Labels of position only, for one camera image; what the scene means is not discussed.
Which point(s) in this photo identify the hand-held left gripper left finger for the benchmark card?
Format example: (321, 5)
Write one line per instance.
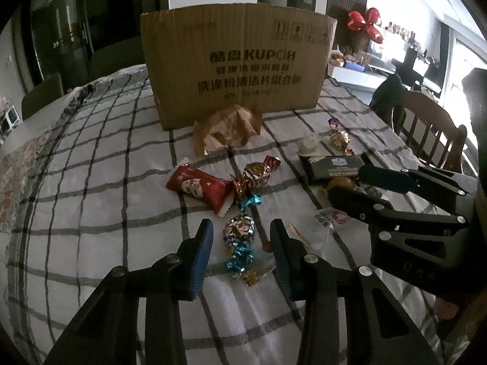
(201, 259)

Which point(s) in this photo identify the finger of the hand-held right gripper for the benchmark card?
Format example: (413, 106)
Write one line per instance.
(354, 202)
(384, 178)

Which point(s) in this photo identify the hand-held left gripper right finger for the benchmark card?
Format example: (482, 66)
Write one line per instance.
(279, 259)

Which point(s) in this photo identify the yellow snack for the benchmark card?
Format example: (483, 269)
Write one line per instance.
(338, 182)

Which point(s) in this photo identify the black snack bar packet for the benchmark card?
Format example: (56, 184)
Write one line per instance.
(327, 167)

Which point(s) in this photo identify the white gold-edged snack packet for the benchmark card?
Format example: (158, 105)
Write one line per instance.
(317, 232)

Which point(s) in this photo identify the blue gold candy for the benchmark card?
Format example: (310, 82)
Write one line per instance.
(237, 230)

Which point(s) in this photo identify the brown cardboard box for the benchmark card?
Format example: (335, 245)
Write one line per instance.
(236, 83)

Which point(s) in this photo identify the person's right hand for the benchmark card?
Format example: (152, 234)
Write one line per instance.
(447, 308)

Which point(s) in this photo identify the small red round candy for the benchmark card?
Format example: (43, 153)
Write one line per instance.
(339, 216)

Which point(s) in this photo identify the gold candy purple ends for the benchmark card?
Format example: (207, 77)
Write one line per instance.
(338, 137)

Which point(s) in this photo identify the small white wrapped snack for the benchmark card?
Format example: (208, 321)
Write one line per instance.
(309, 144)

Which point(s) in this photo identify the red snack packet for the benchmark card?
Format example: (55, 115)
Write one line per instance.
(194, 184)

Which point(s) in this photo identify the wooden chair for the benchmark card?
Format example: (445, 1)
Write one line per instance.
(430, 114)

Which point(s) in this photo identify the dark green garment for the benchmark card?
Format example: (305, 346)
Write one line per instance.
(388, 95)

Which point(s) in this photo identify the gold red wrapped candy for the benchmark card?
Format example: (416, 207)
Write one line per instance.
(255, 173)

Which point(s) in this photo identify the grey checked tablecloth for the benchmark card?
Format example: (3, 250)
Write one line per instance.
(114, 235)

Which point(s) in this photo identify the white low cabinet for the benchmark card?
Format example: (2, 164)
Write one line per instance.
(357, 78)

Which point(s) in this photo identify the black stand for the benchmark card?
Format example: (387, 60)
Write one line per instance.
(407, 66)

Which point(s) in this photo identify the blue box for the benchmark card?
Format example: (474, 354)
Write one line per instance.
(355, 67)

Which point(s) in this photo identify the floral patterned cloth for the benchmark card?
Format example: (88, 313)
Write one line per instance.
(19, 182)

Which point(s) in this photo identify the dark upholstered chair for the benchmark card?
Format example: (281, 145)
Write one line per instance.
(42, 97)
(114, 55)

